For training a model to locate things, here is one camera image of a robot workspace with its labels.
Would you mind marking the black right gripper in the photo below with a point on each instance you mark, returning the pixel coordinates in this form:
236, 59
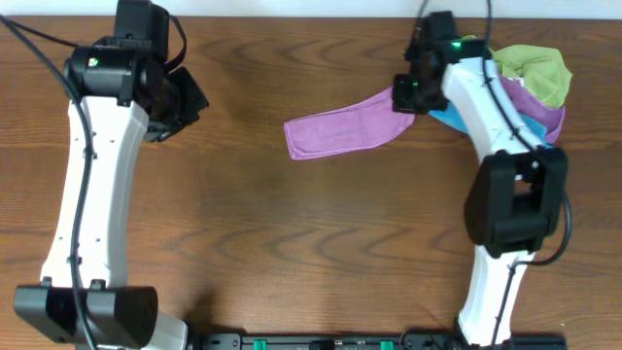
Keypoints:
400, 103

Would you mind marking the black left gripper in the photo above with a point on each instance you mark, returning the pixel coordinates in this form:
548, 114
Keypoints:
184, 104

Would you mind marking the purple microfiber cloth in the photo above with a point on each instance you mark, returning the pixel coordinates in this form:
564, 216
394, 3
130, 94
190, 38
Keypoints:
362, 126

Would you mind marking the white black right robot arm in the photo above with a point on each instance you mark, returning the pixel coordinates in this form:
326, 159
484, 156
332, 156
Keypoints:
515, 202

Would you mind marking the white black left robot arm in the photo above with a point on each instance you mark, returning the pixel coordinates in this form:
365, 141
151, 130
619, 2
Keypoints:
121, 98

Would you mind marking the crumpled blue cloth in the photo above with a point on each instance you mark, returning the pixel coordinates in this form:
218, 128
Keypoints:
452, 118

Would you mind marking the crumpled green cloth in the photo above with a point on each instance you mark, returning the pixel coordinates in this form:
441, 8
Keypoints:
543, 71

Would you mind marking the crumpled purple cloth in pile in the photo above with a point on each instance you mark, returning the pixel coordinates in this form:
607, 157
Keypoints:
551, 119

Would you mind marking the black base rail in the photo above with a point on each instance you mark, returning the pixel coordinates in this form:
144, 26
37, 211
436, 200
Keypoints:
369, 341

